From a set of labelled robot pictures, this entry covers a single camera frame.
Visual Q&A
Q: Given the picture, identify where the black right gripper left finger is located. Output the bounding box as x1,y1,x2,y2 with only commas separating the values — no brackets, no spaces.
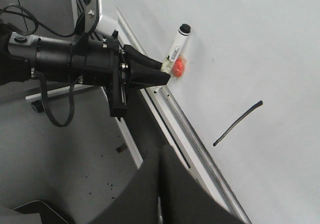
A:
91,149,160,224

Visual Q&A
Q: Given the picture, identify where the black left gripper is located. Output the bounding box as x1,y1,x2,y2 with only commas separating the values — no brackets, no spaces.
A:
70,31,171,117

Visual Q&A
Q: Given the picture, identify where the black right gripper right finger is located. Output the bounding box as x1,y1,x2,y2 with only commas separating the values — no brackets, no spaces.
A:
159,145,243,224

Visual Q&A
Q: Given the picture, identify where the white black whiteboard marker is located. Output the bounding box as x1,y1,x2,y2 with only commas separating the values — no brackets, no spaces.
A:
161,23,191,73

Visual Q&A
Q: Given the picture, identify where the red magnet taped to marker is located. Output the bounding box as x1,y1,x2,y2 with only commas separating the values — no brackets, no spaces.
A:
171,55,187,78

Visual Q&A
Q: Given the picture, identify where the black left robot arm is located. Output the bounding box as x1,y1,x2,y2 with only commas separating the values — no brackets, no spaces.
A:
0,24,170,118

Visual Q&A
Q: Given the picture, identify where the aluminium whiteboard marker tray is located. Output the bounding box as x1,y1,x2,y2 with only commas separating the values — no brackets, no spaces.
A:
116,5,252,224

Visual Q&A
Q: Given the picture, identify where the white whiteboard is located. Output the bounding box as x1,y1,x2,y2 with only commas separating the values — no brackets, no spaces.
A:
115,0,320,224

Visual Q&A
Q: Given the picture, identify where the white wrist camera on gripper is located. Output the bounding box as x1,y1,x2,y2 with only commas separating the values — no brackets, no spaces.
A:
95,13,118,36

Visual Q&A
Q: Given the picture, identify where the black camera mounting bracket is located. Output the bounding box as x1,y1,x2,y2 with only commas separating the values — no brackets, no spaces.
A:
74,0,99,49

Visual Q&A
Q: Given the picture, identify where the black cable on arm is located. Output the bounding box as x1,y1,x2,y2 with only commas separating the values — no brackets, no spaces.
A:
0,4,83,128

